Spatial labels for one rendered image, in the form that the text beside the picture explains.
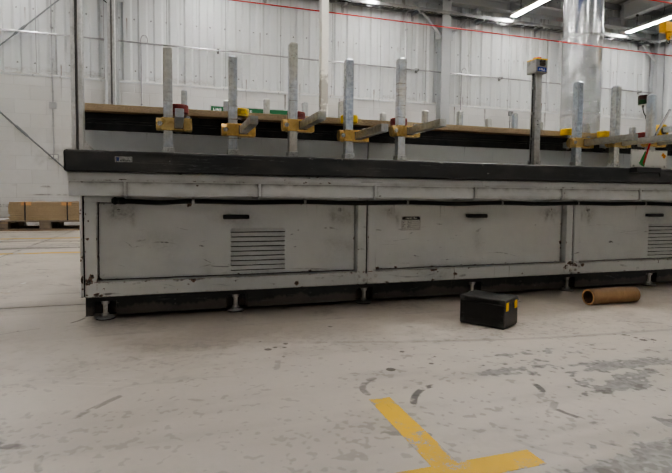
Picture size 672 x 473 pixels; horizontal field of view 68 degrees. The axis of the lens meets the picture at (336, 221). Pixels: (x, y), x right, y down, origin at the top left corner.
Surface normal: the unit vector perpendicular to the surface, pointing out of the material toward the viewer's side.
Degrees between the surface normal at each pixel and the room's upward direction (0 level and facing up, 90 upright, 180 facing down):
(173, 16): 90
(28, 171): 90
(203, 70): 90
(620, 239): 90
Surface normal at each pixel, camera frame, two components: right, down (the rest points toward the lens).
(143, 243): 0.32, 0.07
